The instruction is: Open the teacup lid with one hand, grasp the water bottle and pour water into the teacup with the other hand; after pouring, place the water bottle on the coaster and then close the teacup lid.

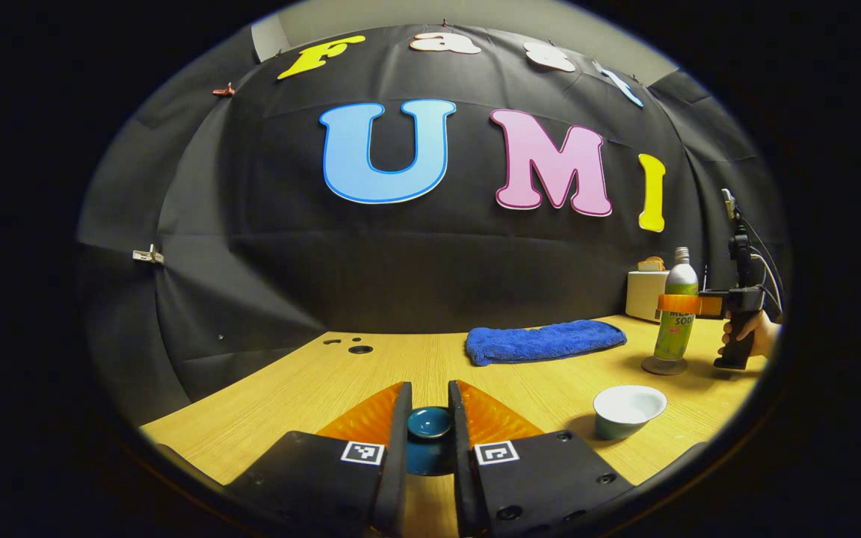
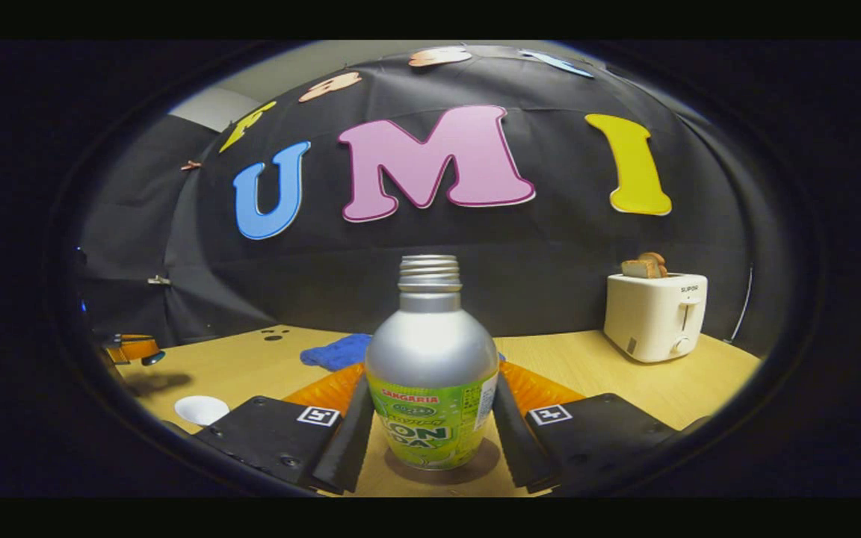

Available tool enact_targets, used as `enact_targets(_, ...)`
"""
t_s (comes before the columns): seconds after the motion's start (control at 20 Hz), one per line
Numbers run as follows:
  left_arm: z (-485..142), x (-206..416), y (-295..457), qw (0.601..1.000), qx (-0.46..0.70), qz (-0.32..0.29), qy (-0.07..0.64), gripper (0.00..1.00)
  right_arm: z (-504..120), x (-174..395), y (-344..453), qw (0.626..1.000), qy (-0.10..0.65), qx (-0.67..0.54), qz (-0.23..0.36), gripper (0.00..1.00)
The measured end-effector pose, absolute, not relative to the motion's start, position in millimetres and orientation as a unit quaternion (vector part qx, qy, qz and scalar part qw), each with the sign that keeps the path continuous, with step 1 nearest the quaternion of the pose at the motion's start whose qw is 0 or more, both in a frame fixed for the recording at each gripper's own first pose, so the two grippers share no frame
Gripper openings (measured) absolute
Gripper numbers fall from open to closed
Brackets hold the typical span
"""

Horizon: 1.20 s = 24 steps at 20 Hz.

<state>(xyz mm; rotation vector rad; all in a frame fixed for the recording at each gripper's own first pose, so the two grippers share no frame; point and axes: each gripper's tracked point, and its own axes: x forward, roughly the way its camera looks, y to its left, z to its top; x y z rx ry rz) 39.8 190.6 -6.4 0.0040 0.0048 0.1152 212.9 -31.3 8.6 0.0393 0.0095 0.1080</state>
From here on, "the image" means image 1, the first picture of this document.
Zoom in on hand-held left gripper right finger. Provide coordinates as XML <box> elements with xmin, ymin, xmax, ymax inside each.
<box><xmin>448</xmin><ymin>380</ymin><xmax>635</xmax><ymax>537</ymax></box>

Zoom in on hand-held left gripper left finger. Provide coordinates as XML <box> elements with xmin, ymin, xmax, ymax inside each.
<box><xmin>225</xmin><ymin>381</ymin><xmax>413</xmax><ymax>537</ymax></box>

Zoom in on silver green-label water bottle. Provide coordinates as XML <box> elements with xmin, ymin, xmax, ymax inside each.
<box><xmin>653</xmin><ymin>247</ymin><xmax>700</xmax><ymax>362</ymax></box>

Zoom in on teal teacup lid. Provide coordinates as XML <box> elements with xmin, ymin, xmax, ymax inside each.
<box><xmin>405</xmin><ymin>406</ymin><xmax>455</xmax><ymax>476</ymax></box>

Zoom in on round brown coaster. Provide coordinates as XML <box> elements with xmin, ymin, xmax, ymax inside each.
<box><xmin>641</xmin><ymin>356</ymin><xmax>689</xmax><ymax>376</ymax></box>

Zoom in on teal white-lined teacup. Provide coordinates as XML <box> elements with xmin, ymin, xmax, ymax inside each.
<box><xmin>593</xmin><ymin>385</ymin><xmax>668</xmax><ymax>441</ymax></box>

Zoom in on white toaster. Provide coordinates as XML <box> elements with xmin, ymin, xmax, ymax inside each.
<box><xmin>625</xmin><ymin>270</ymin><xmax>670</xmax><ymax>324</ymax></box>

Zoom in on blue towel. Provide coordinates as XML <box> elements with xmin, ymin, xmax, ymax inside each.
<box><xmin>465</xmin><ymin>320</ymin><xmax>628</xmax><ymax>367</ymax></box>

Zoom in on black backdrop cloth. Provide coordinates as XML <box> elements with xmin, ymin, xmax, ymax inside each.
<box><xmin>75</xmin><ymin>22</ymin><xmax>786</xmax><ymax>427</ymax></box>

